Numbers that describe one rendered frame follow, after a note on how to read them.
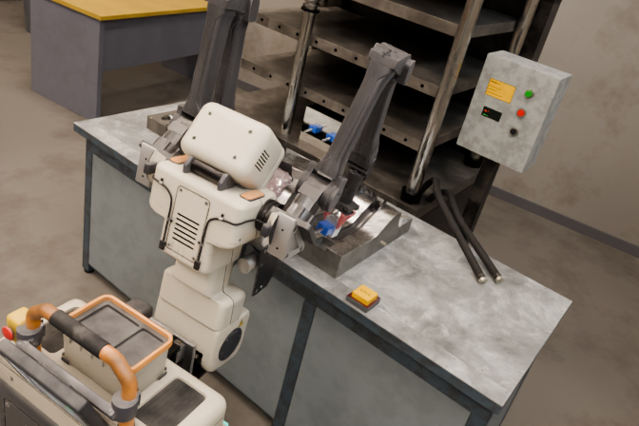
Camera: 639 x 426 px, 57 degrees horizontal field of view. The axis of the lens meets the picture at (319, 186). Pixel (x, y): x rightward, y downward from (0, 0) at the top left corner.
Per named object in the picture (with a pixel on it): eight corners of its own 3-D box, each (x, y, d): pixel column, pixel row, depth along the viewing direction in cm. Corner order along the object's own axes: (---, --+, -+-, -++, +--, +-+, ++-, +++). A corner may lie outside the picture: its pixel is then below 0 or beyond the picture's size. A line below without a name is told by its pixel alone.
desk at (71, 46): (224, 89, 553) (237, 4, 516) (96, 125, 431) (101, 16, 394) (163, 63, 582) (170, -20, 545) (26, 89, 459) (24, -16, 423)
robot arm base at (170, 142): (137, 143, 156) (170, 160, 152) (156, 121, 159) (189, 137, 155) (149, 160, 163) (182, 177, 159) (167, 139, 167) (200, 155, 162)
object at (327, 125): (342, 161, 278) (351, 127, 270) (299, 138, 290) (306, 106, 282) (395, 140, 315) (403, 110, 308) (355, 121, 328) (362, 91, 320)
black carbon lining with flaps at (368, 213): (336, 246, 195) (342, 222, 191) (300, 224, 203) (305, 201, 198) (388, 216, 222) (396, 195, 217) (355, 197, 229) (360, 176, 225)
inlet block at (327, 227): (314, 244, 181) (320, 230, 178) (302, 235, 183) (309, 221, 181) (337, 235, 191) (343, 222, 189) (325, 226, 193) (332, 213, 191)
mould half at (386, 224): (335, 279, 191) (344, 245, 185) (276, 241, 203) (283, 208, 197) (408, 231, 229) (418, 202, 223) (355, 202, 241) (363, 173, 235)
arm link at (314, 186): (294, 196, 143) (312, 206, 142) (316, 164, 147) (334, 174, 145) (295, 210, 151) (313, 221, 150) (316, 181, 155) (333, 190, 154)
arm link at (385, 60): (372, 31, 139) (409, 48, 137) (381, 42, 152) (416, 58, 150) (290, 195, 147) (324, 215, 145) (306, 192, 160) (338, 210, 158)
